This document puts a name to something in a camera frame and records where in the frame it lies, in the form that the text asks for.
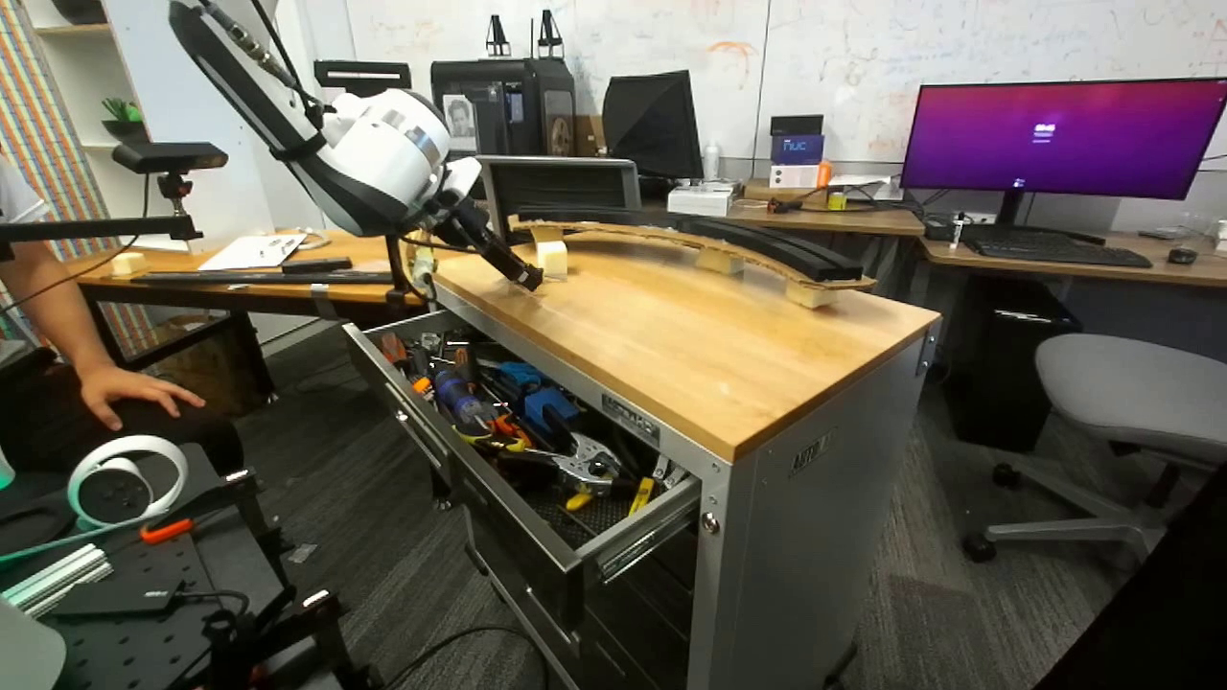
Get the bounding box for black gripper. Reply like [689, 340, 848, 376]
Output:
[427, 186, 528, 288]

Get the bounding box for person's bare forearm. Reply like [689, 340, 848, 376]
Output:
[0, 242, 114, 384]

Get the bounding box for orange and black screwdriver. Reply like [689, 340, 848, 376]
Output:
[478, 407, 541, 459]

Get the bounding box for grey metal tool drawer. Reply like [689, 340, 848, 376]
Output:
[338, 308, 710, 632]

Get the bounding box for person's bare hand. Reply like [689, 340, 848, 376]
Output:
[73, 365, 212, 439]

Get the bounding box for small wooden block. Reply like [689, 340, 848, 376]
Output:
[528, 229, 575, 282]

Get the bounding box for black monitor back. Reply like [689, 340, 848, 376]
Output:
[597, 67, 705, 186]

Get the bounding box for white flat box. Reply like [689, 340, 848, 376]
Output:
[665, 181, 742, 219]

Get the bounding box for black spray bottle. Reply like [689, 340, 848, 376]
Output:
[485, 13, 518, 67]
[532, 7, 568, 67]

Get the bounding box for grey cabinet with wooden top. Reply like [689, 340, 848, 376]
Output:
[338, 233, 942, 690]

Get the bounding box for long wooden desk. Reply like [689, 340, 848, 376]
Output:
[59, 225, 432, 325]

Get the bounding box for white paper sheets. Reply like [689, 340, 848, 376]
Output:
[197, 229, 313, 278]

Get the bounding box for curved wooden and black track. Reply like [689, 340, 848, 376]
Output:
[506, 207, 882, 316]

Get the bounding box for blue and white box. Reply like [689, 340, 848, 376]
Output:
[766, 112, 827, 196]

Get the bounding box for wooden back desk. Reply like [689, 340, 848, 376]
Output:
[733, 196, 927, 242]

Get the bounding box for black horizontal boom bar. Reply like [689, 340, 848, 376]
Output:
[0, 211, 207, 248]

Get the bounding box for green plant on shelf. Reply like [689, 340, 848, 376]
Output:
[101, 98, 151, 136]

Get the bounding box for white shelf unit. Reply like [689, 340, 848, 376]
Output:
[21, 0, 166, 224]

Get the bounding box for white tape roll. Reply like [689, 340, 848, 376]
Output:
[62, 430, 193, 538]

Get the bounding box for black breadboard table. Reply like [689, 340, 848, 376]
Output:
[0, 439, 338, 690]

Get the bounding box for black computer tower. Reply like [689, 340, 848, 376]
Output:
[946, 271, 1070, 454]

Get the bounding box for silver aluminium extrusion bar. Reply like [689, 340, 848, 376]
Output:
[0, 540, 118, 627]

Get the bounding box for black keyboard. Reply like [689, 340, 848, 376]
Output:
[959, 225, 1157, 271]

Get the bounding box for monitor with purple screen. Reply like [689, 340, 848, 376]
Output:
[899, 72, 1227, 233]

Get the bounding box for pale grey rounded object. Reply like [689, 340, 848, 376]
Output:
[0, 600, 71, 690]

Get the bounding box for office chair with silver base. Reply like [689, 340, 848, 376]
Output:
[959, 329, 1227, 568]

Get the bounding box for wooden desk under monitor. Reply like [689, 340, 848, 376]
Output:
[918, 225, 1227, 297]

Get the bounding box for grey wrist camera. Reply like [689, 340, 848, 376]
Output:
[400, 233, 446, 297]

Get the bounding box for blue handled screwdriver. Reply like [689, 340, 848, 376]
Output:
[430, 361, 497, 440]

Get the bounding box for pliers with orange yellow handles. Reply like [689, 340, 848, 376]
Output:
[551, 430, 633, 517]

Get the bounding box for yellow handled tool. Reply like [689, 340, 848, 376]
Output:
[621, 459, 678, 522]

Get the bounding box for black camera on stand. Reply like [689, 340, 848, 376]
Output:
[108, 137, 234, 224]

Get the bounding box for black floor cable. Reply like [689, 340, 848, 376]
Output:
[380, 619, 547, 690]

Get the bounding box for orange handled tool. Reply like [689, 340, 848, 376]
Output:
[136, 513, 201, 552]

